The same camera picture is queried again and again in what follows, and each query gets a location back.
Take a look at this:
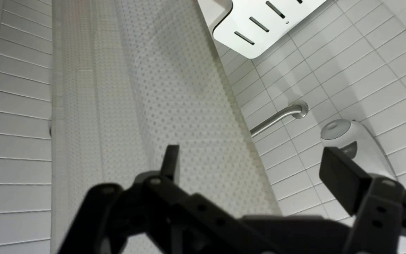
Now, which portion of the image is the short chrome grab bar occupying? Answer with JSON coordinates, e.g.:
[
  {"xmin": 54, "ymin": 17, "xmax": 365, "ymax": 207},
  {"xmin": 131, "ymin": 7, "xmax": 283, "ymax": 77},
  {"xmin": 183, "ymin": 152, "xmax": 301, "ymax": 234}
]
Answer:
[{"xmin": 248, "ymin": 100, "xmax": 310, "ymax": 138}]

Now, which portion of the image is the white slotted shower seat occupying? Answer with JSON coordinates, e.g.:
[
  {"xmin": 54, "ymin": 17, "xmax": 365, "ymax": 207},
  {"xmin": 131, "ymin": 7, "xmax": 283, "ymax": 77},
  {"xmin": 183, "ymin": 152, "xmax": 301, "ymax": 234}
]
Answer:
[{"xmin": 195, "ymin": 0, "xmax": 328, "ymax": 60}]

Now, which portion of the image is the white soap dispenser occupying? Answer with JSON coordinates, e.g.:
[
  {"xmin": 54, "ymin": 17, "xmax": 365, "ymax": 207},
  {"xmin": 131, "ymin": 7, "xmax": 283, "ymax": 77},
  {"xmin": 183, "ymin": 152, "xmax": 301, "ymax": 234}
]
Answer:
[{"xmin": 318, "ymin": 118, "xmax": 397, "ymax": 180}]

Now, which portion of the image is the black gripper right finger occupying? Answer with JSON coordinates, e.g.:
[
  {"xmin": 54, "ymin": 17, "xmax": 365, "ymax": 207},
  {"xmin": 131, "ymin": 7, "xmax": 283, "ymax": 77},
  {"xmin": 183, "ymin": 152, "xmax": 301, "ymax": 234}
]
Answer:
[{"xmin": 318, "ymin": 145, "xmax": 406, "ymax": 254}]

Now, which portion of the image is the white shower curtain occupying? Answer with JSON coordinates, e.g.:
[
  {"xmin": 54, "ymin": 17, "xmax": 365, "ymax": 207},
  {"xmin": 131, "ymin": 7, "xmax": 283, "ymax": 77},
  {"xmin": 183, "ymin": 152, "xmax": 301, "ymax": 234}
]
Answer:
[{"xmin": 49, "ymin": 0, "xmax": 281, "ymax": 254}]

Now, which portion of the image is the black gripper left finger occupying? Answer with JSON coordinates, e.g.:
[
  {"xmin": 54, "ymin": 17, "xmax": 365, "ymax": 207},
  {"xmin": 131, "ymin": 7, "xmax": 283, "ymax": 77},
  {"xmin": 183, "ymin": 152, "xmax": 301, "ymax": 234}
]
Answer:
[{"xmin": 56, "ymin": 142, "xmax": 243, "ymax": 254}]

